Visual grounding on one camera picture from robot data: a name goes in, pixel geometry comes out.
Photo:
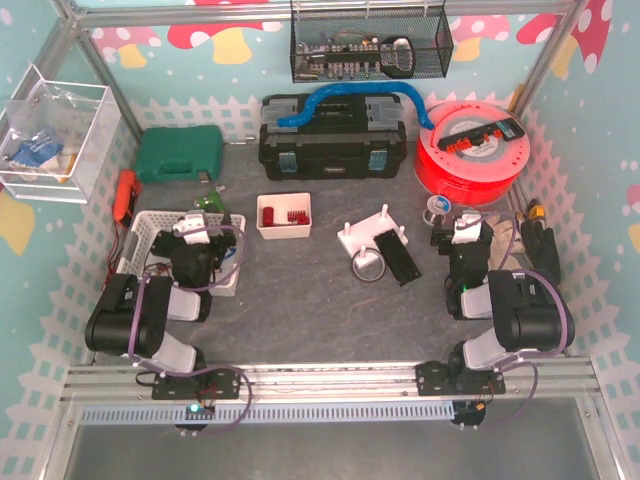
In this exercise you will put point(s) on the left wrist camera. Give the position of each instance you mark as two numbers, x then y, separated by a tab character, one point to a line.
192	228

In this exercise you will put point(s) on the orange multimeter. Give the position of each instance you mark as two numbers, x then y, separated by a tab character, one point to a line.
126	195

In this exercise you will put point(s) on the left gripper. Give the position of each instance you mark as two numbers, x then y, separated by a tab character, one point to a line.
220	239

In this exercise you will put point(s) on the black rail plate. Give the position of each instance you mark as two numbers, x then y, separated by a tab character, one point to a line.
397	257

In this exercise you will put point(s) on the black wire mesh basket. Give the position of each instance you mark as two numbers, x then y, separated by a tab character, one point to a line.
340	41

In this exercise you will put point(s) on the white plastic basket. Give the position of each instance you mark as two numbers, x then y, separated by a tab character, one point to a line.
136	254

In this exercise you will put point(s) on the grey slotted cable duct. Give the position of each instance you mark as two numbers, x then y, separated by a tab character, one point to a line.
262	413

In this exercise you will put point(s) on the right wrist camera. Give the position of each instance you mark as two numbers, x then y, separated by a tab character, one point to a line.
467	228

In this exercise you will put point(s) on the clear acrylic wall box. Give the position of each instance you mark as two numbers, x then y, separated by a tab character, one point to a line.
84	117

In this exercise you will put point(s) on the green small tool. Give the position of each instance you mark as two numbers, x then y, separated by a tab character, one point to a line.
212	202

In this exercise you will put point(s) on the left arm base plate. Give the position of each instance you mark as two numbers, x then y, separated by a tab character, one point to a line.
221	384

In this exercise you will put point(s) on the solder wire spool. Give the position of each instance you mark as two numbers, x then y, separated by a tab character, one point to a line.
436	206

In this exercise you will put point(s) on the white peg base plate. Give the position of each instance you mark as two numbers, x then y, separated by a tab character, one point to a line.
358	239

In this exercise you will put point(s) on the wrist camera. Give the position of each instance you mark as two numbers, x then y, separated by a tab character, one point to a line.
192	228
467	228

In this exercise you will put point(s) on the black toolbox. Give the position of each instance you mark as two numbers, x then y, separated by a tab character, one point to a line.
355	136

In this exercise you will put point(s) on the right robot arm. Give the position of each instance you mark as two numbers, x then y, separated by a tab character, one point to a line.
528	314

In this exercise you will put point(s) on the white work glove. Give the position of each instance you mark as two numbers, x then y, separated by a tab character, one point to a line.
502	233

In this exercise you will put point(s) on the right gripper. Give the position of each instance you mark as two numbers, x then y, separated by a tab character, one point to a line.
440	235

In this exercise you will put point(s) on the blue white glove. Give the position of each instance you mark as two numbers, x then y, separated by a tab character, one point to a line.
41	151

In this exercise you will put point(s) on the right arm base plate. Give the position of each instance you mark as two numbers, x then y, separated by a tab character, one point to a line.
435	378

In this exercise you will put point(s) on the green tool case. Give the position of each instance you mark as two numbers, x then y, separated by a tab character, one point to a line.
179	154

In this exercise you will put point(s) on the black work glove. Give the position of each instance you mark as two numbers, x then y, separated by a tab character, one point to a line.
540	247

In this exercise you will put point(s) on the large red spring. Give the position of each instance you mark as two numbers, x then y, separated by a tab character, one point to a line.
268	216

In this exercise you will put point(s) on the red filament spool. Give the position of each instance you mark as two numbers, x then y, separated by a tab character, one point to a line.
476	176

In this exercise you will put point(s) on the white parts tray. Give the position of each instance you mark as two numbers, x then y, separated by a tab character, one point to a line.
282	203

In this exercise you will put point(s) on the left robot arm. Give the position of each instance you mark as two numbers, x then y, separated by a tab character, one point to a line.
130	319

